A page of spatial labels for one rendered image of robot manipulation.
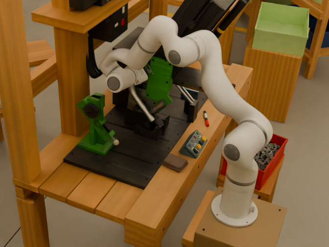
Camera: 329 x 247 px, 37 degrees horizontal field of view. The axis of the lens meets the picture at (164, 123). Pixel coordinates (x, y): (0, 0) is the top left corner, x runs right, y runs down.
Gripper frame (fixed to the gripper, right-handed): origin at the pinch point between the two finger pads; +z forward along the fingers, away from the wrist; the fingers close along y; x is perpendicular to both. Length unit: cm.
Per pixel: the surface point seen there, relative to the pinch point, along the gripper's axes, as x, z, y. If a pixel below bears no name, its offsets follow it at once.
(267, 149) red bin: -26, 20, -65
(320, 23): -49, 269, -34
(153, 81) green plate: 0.0, 2.8, -6.8
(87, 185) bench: 33, -40, -32
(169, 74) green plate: -8.8, 2.7, -8.2
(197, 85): -13.5, 14.6, -19.6
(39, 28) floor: 205, 250, 119
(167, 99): -1.6, 2.5, -17.8
